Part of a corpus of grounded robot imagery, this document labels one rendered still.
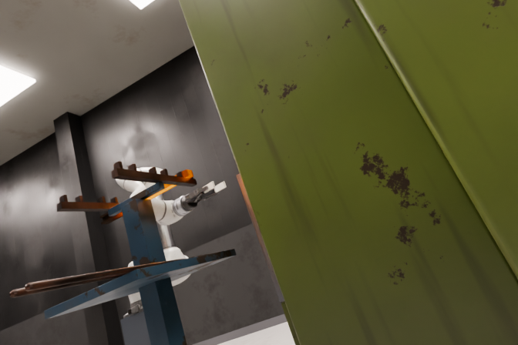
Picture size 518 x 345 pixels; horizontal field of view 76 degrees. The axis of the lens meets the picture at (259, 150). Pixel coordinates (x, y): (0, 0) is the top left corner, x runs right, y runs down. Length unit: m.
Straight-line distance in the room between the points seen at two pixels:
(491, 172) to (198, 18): 0.84
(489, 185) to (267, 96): 0.50
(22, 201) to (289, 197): 6.13
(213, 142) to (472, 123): 3.92
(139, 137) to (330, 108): 4.45
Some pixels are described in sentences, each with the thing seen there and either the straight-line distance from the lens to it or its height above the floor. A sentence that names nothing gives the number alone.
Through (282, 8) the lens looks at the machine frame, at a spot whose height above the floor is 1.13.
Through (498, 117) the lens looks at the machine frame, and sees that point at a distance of 0.57.
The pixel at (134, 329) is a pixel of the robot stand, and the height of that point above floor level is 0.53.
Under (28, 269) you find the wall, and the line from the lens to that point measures 6.43.
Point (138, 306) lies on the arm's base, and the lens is 2.02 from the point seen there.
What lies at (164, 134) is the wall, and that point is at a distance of 4.80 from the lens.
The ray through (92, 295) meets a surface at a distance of 0.85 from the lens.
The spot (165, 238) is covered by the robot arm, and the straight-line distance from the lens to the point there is 2.16.
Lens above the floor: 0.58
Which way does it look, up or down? 19 degrees up
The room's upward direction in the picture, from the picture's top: 21 degrees counter-clockwise
